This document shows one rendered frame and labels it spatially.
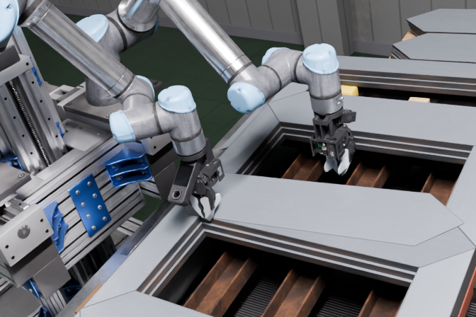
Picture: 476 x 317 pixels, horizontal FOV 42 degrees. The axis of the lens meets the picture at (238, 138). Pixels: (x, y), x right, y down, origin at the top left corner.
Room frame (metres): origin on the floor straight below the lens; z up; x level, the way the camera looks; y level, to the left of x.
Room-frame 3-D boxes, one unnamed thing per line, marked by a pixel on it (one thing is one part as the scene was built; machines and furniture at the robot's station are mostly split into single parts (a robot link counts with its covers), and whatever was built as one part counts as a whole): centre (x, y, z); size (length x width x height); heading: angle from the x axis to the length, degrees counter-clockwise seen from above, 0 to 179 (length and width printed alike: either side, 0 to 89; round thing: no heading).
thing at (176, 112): (1.25, 0.12, 1.17); 0.09 x 0.08 x 0.11; 89
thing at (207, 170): (1.25, 0.11, 1.02); 0.09 x 0.08 x 0.12; 141
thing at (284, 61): (1.34, -0.15, 1.17); 0.11 x 0.11 x 0.08; 40
